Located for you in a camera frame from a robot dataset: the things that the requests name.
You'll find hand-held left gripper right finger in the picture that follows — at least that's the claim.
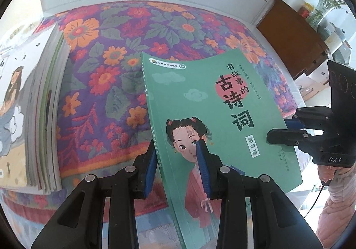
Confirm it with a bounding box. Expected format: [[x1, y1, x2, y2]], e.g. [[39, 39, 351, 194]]
[[195, 140, 324, 249]]

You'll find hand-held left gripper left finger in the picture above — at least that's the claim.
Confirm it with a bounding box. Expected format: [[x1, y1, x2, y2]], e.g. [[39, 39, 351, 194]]
[[30, 140, 158, 249]]

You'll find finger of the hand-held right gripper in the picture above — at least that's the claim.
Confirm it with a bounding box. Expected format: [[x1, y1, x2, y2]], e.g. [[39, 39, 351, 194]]
[[266, 128, 315, 153], [284, 106, 331, 130]]

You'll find teal book with girl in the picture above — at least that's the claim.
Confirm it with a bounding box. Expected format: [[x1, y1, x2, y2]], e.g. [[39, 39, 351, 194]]
[[140, 49, 303, 249]]

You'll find stack of books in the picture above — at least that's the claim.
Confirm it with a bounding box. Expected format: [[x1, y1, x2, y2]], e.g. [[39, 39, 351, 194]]
[[0, 22, 71, 195]]

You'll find person's right forearm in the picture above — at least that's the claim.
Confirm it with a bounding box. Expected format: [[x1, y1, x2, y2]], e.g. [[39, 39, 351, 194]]
[[317, 166, 356, 248]]

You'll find person's right hand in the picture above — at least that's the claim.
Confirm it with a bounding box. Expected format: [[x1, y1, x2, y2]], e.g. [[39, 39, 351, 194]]
[[318, 166, 338, 184]]

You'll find white side table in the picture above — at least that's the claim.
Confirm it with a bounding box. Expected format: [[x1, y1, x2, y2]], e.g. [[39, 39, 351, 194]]
[[295, 67, 331, 105]]

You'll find white appliance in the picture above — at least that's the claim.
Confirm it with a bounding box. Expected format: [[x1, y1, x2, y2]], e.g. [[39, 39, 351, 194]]
[[325, 22, 351, 63]]

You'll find brown wooden cabinet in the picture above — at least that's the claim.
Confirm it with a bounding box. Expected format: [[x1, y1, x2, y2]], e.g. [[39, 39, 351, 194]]
[[256, 0, 330, 81]]

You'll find floral blanket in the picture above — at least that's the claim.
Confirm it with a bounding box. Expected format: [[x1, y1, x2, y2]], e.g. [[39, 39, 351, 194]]
[[0, 0, 298, 249]]

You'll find glass vase with plant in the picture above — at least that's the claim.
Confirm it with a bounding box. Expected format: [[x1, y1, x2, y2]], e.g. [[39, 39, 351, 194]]
[[306, 0, 349, 30]]

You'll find colourful jar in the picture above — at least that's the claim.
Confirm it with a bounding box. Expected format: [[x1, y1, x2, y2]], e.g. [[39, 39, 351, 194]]
[[298, 1, 315, 18]]

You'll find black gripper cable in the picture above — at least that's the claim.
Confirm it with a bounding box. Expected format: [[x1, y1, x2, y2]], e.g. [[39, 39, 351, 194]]
[[302, 181, 324, 220]]

